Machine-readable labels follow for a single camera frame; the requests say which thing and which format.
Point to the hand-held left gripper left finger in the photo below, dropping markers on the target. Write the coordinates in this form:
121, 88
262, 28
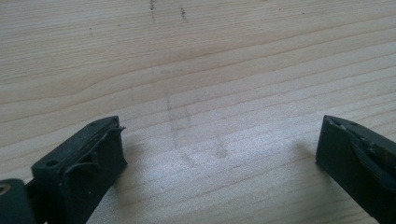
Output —
77, 174

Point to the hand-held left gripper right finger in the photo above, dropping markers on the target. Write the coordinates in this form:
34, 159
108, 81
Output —
358, 168

